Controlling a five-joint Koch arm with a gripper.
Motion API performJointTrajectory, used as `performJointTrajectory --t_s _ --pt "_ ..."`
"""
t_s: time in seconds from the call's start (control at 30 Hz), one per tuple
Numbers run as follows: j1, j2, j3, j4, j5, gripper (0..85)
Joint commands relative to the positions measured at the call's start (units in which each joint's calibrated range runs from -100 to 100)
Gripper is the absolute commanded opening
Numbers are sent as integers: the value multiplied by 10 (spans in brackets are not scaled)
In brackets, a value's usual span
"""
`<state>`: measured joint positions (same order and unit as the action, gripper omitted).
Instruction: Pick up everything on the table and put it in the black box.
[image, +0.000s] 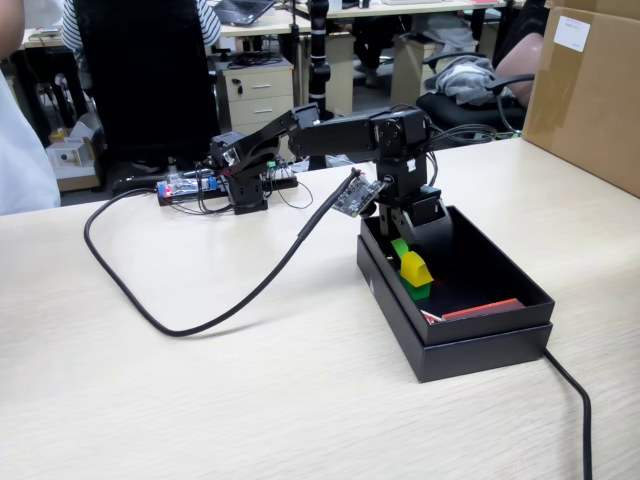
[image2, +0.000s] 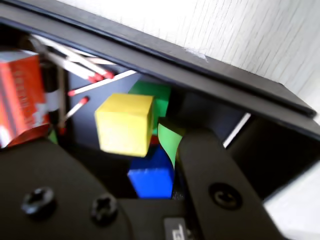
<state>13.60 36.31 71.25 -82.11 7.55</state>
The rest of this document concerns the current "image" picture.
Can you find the large brown cardboard box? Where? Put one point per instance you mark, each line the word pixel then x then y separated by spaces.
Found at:
pixel 600 100

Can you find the black open box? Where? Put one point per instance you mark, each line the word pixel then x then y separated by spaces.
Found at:
pixel 480 357

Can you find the dark open laptop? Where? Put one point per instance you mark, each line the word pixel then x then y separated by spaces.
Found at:
pixel 245 10

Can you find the yellow wooden cube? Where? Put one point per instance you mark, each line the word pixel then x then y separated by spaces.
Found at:
pixel 415 270

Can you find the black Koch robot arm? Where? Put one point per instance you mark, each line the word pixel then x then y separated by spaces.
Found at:
pixel 335 135

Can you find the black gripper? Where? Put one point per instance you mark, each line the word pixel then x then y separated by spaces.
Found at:
pixel 415 207

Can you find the bare forearm of standing person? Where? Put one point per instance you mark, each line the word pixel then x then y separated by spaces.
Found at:
pixel 10 25

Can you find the thin black desk stand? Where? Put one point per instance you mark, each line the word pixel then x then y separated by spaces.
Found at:
pixel 294 30

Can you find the bare circuit board camera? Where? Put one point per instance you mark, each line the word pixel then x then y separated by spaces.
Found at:
pixel 357 195

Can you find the plain beige pedestal cabinet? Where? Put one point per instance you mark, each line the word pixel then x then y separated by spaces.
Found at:
pixel 405 80

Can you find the person in striped shirt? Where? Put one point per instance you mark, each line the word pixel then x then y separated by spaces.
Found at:
pixel 210 20

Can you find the legs in dark trousers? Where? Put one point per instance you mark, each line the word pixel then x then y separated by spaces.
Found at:
pixel 372 45

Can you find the white box with camera print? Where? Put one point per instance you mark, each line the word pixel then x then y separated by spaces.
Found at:
pixel 65 157

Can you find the black flat base bar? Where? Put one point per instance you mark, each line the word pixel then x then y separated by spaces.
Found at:
pixel 200 201

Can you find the green wooden cube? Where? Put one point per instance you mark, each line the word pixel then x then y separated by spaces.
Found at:
pixel 420 293

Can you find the person in white shirt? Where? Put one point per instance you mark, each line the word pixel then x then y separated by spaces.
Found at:
pixel 20 165

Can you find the black mesh office chair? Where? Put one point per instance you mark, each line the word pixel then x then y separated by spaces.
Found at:
pixel 145 75

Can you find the gray crumpled clothing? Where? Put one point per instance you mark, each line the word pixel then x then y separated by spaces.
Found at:
pixel 465 80

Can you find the red flat card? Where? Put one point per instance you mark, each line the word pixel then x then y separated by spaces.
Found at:
pixel 485 308

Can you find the white breadboard green terminals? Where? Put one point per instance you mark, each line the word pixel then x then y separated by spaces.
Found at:
pixel 285 175

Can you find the beige office desk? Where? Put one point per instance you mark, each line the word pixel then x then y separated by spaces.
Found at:
pixel 342 65

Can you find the beige drawer cabinet with lock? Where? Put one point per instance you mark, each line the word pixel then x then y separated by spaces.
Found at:
pixel 260 100

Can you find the black armrest office chair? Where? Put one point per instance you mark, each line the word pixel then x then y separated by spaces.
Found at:
pixel 450 112

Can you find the white shipping label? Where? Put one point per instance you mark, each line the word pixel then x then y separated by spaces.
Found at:
pixel 572 32

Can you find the black cardboard box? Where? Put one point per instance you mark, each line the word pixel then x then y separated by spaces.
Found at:
pixel 490 270

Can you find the blue controller circuit board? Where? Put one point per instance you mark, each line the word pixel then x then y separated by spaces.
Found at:
pixel 175 189

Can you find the black jointed pole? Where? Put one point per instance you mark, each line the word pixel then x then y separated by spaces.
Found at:
pixel 319 60

